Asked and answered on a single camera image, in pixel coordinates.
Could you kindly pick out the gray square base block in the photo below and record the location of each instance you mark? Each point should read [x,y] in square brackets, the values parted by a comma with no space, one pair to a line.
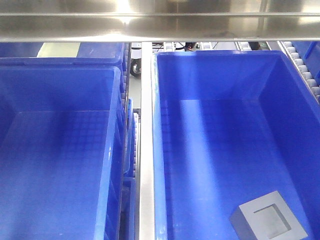
[267,218]

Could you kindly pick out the white roller rail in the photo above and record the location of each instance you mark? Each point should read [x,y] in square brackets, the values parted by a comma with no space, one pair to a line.
[301,67]

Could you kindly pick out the blue crate right side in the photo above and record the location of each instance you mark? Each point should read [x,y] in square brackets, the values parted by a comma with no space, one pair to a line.
[309,51]

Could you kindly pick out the large blue target bin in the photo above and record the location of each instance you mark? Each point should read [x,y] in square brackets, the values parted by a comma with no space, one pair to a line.
[229,127]

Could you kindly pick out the steel shelf beam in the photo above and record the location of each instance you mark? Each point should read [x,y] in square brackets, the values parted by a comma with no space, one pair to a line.
[159,20]

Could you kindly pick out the large blue bin left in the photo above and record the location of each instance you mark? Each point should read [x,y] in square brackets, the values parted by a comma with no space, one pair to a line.
[61,152]

